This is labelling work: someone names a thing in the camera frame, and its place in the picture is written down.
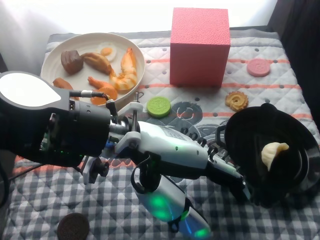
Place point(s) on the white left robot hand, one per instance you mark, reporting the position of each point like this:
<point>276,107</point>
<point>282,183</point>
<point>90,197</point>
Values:
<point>175,150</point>

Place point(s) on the black frying pan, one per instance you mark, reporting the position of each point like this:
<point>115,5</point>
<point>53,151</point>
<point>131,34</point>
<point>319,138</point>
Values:
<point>250,132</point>

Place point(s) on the red cube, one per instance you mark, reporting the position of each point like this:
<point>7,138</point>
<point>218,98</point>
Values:
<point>200,50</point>

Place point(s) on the green round toy cookie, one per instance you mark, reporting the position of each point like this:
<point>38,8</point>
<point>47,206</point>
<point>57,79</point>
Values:
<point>159,107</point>

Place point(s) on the yellow toy butter cookie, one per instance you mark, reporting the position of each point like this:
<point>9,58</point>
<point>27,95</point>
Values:
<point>237,100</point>

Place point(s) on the large orange toy shrimp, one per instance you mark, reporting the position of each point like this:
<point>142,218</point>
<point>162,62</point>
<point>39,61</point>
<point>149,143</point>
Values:
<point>127,72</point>

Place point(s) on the orange toy fried shrimp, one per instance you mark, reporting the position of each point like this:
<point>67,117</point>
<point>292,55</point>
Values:
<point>105,88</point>

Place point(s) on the white toy dumpling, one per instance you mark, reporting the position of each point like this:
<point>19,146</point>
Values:
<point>271,153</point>

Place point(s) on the brown toy bread piece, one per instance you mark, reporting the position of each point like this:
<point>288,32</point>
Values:
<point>98,61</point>

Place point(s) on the pink round toy cookie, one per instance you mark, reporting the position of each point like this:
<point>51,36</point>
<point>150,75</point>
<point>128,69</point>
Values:
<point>258,67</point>

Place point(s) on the toy fried egg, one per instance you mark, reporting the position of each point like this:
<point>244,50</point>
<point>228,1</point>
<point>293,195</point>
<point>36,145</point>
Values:
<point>108,52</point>

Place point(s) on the dark chocolate sandwich cookie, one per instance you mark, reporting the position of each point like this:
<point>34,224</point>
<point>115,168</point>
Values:
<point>73,226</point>

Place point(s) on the orange-brown toy sausage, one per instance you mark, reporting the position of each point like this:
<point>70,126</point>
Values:
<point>61,82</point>

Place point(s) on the brown toy chocolate piece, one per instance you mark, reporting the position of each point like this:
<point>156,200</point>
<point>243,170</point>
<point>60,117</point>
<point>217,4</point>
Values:
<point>71,61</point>

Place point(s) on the cream round plate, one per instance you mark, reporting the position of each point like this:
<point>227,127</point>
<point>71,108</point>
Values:
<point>82,43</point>

